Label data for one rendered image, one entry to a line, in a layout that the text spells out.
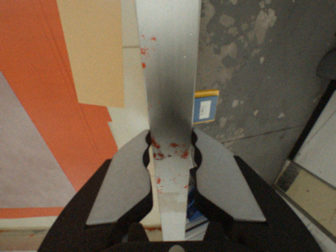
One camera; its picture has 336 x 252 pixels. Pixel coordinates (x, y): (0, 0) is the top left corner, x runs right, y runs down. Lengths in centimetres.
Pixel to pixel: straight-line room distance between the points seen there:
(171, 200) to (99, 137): 12
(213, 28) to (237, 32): 29
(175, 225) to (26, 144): 23
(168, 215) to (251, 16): 187
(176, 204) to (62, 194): 19
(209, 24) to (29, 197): 161
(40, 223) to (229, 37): 179
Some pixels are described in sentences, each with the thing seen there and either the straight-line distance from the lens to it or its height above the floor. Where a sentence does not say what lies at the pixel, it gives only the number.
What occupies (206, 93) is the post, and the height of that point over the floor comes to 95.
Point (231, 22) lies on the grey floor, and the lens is 174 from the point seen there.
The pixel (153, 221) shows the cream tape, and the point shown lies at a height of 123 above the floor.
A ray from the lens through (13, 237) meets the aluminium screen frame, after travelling 47.
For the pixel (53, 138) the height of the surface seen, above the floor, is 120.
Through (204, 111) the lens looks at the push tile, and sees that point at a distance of 50.
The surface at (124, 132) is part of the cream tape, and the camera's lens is 16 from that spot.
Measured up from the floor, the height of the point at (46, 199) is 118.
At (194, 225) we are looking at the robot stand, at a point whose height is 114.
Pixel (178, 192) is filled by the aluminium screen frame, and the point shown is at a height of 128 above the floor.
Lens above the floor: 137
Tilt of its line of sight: 58 degrees down
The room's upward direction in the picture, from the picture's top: 149 degrees clockwise
